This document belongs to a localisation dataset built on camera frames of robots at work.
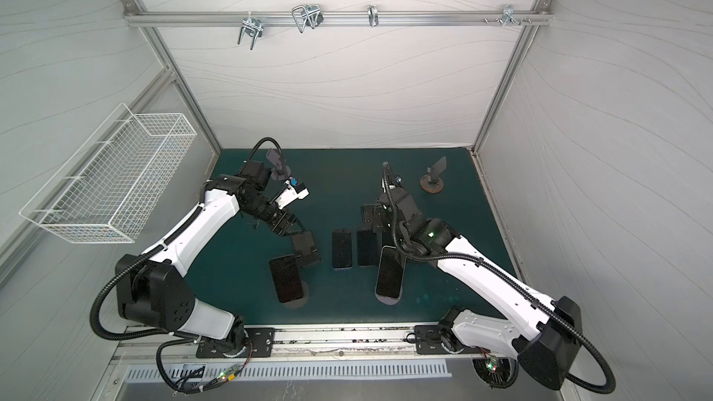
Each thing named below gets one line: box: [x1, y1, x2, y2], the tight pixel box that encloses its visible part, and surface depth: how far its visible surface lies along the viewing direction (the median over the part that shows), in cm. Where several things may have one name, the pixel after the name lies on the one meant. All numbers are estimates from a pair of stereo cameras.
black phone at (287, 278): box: [269, 254, 304, 304], surface depth 75 cm
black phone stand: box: [332, 228, 354, 270], surface depth 92 cm
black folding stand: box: [290, 229, 322, 268], surface depth 86 cm
